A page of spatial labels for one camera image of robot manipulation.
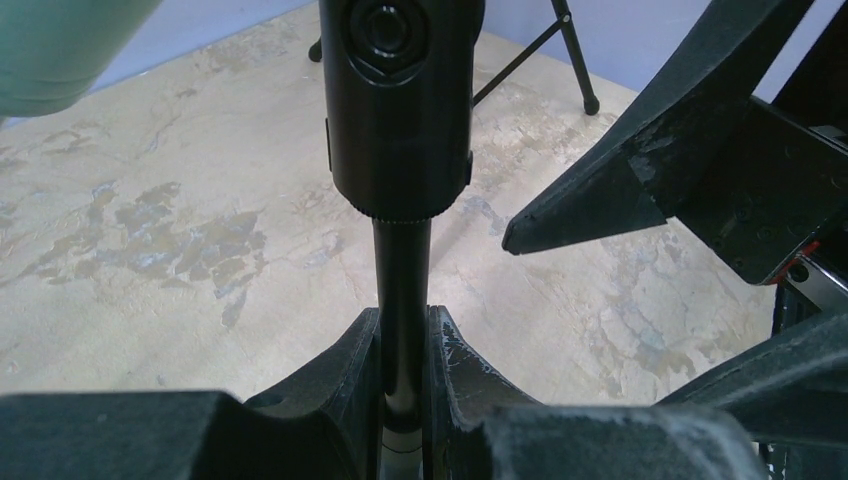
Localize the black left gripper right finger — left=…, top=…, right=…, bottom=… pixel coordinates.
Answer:
left=423, top=306, right=769, bottom=479

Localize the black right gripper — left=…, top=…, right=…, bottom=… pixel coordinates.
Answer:
left=501, top=0, right=848, bottom=480

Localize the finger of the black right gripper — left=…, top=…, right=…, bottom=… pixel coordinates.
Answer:
left=660, top=311, right=847, bottom=450

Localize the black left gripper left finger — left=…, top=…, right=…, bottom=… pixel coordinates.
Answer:
left=1, top=308, right=380, bottom=479

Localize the black tripod music stand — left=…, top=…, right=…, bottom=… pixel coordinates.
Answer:
left=307, top=0, right=602, bottom=117

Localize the black mic stand with green mic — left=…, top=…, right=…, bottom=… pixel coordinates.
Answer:
left=319, top=1, right=485, bottom=479

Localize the mint green toy microphone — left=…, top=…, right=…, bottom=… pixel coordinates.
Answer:
left=1, top=0, right=160, bottom=119

